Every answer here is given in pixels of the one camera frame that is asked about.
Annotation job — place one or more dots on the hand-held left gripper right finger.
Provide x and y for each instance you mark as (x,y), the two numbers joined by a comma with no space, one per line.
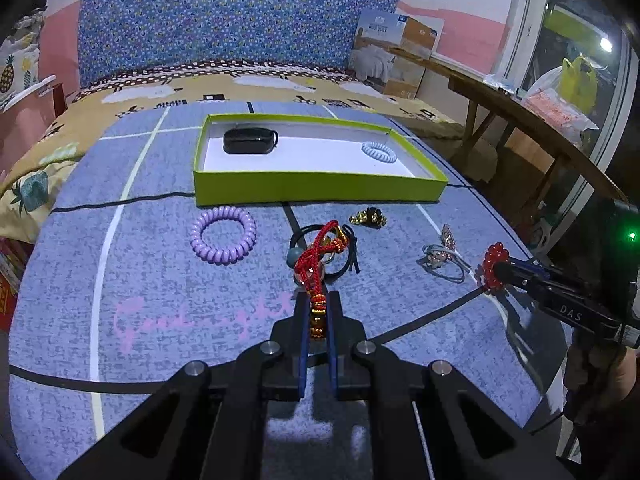
(333,360)

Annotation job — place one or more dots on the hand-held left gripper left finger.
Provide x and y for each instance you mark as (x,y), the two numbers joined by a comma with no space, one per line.
(300,355)

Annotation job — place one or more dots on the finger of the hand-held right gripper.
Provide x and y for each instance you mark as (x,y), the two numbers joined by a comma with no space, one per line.
(570,310)
(542,271)

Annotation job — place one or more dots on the rhinestone hair clip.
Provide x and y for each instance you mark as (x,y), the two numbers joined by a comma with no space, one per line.
(447,237)

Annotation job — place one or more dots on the gold bead hair clip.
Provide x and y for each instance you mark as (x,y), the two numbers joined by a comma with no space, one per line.
(369,217)

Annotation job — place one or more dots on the green cardboard box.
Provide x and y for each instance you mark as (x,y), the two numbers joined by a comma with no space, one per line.
(320,187)

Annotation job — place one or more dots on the person's right hand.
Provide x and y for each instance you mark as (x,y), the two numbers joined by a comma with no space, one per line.
(607,380)

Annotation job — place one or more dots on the blue lined mat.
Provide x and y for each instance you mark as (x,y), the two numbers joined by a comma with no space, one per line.
(175,360)

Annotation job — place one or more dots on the white plastic bag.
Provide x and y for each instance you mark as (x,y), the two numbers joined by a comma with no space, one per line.
(555,110)

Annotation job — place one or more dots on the wooden table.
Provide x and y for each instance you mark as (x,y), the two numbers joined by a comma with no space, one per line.
(505,100)

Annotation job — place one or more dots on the yellow bag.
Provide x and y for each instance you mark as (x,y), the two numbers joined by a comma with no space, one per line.
(580,80)

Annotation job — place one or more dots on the black smart band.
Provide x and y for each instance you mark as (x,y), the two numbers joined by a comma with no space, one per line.
(250,141)

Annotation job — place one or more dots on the cardboard quilt box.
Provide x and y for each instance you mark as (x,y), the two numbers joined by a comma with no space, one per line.
(395,55)

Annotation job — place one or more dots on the yellow sheep print bedsheet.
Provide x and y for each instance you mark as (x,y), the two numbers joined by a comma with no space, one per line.
(100,105)

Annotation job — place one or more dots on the blue floral headboard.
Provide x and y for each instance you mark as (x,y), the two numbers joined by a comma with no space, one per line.
(225,15)

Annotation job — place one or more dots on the reddish brown cabinet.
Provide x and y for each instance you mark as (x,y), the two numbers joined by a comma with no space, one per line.
(30,125)

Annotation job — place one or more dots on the pineapple print pillow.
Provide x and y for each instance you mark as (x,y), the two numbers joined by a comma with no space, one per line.
(15,65)

